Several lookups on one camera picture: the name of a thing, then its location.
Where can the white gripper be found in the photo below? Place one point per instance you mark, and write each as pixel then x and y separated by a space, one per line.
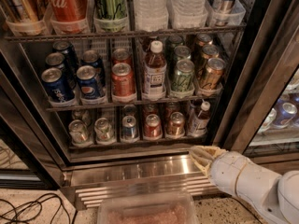
pixel 224 172

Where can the orange red can rear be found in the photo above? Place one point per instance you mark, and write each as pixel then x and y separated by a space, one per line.
pixel 122 56

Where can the gold can middle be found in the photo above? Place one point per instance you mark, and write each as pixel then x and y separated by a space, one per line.
pixel 207 51

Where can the blue silver can bottom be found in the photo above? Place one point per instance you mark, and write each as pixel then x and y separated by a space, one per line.
pixel 129 127

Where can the red soda can bottom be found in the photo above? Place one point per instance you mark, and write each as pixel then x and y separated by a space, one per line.
pixel 152 127

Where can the orange soda can front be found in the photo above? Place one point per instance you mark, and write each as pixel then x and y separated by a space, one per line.
pixel 175 124

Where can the orange red soda can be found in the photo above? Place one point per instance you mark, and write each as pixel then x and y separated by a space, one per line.
pixel 123 82

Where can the green can middle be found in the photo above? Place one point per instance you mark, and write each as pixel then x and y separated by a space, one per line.
pixel 180 53

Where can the green can front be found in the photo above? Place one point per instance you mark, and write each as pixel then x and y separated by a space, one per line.
pixel 182 78

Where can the gold can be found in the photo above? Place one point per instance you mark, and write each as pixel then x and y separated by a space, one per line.
pixel 212 74
pixel 207 51

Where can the blue pepsi can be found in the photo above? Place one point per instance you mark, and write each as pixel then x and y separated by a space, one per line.
pixel 56 85
pixel 68 50
pixel 89 83
pixel 58 60

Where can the blue pepsi can second row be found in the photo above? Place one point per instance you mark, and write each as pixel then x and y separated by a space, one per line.
pixel 91 57

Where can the silver can bottom left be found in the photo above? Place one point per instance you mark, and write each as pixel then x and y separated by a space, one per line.
pixel 78 131

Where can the blue pepsi can middle left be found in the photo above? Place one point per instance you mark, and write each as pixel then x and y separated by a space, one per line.
pixel 58 60

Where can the tea bottle bottom shelf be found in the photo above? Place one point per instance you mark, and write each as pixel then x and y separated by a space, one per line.
pixel 199 119

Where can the fridge glass door right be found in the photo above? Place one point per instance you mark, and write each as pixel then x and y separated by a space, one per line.
pixel 271 64

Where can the gold bottle top left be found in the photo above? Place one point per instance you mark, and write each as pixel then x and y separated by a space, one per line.
pixel 27 14

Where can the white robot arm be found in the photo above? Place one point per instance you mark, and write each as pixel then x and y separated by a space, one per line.
pixel 288 199

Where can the blue pepsi can front left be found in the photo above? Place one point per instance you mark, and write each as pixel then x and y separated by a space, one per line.
pixel 56 85

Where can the tea bottle middle shelf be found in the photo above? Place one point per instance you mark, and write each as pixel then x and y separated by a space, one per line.
pixel 154 69

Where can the clear plastic bin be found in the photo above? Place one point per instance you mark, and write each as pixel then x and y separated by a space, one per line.
pixel 175 207

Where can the silver green can bottom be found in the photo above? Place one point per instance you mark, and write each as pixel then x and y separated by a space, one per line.
pixel 104 131

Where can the red coca cola bottle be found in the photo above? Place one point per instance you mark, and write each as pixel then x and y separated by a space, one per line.
pixel 69 13

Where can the gold can front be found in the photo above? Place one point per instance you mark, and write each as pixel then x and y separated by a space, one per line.
pixel 212 74

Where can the green bottle top shelf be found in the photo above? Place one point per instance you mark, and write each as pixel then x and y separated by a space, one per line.
pixel 112 14

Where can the blue can right fridge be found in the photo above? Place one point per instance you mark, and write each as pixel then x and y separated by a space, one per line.
pixel 285 113

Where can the tea bottle shelf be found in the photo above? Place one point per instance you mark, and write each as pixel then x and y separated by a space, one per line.
pixel 154 69
pixel 199 119

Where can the blue pepsi can rear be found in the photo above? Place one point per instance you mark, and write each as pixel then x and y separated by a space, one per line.
pixel 68 50

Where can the clear water bottle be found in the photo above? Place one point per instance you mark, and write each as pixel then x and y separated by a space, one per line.
pixel 187 13
pixel 150 15

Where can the orange soda can behind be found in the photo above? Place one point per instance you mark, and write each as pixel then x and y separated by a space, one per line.
pixel 171 108

